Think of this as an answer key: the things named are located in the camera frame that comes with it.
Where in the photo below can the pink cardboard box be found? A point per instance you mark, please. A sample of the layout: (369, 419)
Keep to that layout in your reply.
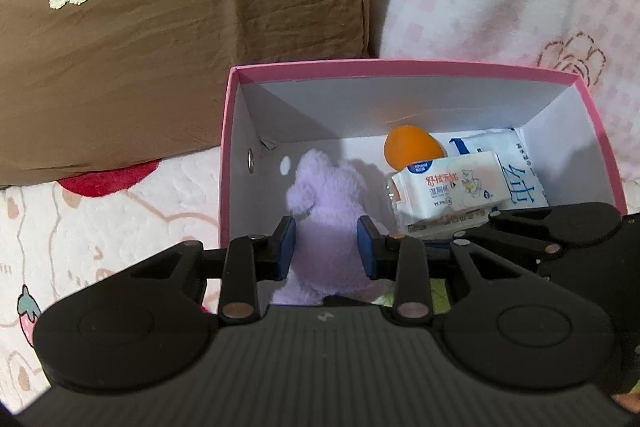
(350, 107)

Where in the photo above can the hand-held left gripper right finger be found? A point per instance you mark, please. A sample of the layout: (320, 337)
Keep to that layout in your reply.
(365, 247)

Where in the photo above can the brown pillow with embroidered cloud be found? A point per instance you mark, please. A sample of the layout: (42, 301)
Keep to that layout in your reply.
(200, 32)

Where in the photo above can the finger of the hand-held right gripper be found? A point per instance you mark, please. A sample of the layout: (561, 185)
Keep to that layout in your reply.
(560, 227)

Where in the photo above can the printed bear blanket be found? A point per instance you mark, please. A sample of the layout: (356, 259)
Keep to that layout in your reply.
(125, 217)

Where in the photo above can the green plush toy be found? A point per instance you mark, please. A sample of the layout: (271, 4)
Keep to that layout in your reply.
(441, 299)

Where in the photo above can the purple plush toy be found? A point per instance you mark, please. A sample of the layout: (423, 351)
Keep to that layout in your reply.
(325, 227)

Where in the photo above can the orange ball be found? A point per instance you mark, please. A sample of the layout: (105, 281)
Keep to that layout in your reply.
(410, 147)

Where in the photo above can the blue white wet wipes packet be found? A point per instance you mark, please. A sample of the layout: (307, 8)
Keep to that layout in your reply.
(520, 187)

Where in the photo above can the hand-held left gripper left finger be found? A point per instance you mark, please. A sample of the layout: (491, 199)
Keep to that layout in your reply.
(287, 247)

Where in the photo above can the small white case orange label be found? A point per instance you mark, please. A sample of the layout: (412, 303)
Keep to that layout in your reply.
(440, 224)

